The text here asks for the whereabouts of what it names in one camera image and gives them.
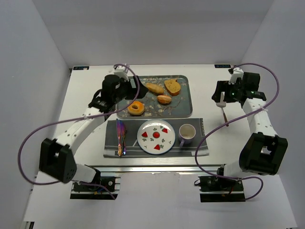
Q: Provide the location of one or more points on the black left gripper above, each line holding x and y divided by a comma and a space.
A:
133, 86

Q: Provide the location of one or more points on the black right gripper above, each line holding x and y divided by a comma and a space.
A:
219, 90

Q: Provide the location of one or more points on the toast bread slice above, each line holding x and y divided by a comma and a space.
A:
172, 86

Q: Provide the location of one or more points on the metal spatula with wooden handle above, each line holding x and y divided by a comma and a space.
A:
222, 108

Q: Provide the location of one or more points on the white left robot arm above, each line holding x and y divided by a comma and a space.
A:
57, 155

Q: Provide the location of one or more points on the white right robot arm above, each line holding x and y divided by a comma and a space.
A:
265, 150

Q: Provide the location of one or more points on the long bread roll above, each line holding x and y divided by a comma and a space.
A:
155, 88

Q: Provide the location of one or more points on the orange bagel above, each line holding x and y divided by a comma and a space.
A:
136, 108

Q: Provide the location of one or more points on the small round bun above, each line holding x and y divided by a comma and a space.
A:
164, 99

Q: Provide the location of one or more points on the floral blue serving tray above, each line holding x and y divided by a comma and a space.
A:
179, 107

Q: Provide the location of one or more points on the iridescent knife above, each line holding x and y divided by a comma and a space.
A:
118, 127
123, 145

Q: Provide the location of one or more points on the iridescent fork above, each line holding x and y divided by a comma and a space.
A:
123, 131

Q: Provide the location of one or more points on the white watermelon pattern plate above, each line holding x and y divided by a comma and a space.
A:
156, 137

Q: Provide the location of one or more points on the purple mug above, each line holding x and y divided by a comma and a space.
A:
187, 133

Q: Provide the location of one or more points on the grey striped placemat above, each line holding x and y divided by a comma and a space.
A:
133, 150

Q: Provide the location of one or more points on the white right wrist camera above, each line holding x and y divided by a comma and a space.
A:
236, 73

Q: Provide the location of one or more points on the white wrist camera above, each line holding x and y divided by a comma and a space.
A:
236, 73
121, 71

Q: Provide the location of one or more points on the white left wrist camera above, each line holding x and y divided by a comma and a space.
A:
121, 71

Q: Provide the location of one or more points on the aluminium frame rail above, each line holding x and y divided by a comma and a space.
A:
149, 169

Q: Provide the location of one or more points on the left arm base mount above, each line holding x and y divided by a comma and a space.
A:
108, 189

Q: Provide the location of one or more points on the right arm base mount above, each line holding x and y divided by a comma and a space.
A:
219, 190

